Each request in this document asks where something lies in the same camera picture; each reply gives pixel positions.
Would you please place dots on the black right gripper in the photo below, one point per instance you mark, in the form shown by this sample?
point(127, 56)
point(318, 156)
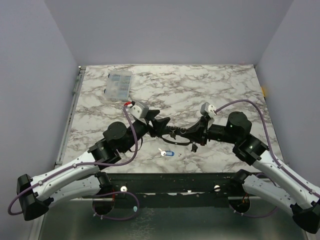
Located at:
point(204, 130)

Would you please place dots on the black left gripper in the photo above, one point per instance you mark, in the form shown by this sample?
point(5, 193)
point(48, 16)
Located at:
point(159, 124)

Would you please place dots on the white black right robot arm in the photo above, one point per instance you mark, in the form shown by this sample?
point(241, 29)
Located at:
point(294, 194)

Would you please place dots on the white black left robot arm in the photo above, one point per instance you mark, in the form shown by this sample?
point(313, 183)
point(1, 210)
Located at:
point(83, 176)

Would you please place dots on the clear plastic organizer box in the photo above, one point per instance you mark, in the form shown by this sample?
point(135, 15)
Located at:
point(118, 85)

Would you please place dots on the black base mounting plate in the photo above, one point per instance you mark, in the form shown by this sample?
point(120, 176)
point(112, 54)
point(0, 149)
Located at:
point(169, 190)

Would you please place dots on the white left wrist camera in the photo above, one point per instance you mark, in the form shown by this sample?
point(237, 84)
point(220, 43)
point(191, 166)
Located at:
point(139, 111)

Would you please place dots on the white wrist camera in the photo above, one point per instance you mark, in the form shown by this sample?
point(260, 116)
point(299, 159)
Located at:
point(139, 111)
point(208, 109)

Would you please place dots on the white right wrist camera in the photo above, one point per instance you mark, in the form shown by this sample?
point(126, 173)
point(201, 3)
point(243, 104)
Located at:
point(208, 109)

